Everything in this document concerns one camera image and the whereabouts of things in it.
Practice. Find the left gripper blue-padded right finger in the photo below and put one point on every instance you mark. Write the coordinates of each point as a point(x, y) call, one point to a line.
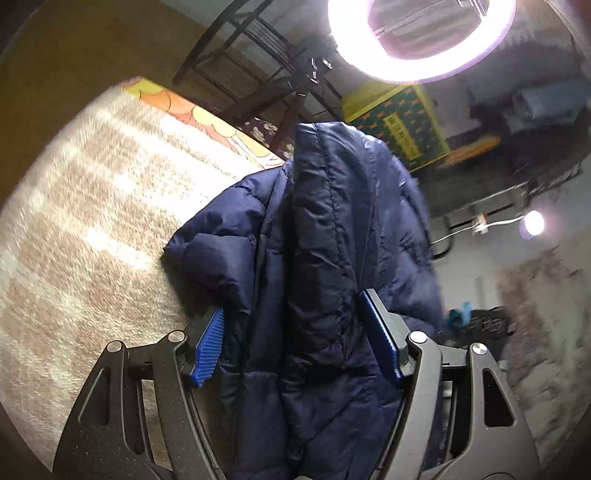
point(459, 418)

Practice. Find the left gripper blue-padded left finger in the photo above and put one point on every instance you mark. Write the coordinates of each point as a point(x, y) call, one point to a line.
point(106, 435)

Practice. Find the navy puffer jacket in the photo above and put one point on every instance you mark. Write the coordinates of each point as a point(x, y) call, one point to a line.
point(286, 253)

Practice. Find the black metal clothes rack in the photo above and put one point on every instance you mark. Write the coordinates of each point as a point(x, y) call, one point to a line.
point(519, 118)

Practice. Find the light blue folded garment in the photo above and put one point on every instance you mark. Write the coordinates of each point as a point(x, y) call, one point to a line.
point(459, 319)

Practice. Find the beige plaid bed cover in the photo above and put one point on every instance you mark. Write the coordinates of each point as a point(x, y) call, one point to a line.
point(81, 241)

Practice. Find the white clip-on desk lamp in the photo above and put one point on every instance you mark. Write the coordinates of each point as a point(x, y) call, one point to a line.
point(531, 224)

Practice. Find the orange floral bed sheet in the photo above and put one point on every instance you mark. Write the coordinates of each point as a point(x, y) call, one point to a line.
point(252, 143)

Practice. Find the green yellow patterned storage bag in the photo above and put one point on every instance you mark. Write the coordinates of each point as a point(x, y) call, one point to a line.
point(403, 117)

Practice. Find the bright ring light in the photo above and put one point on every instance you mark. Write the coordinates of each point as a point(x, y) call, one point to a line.
point(406, 42)

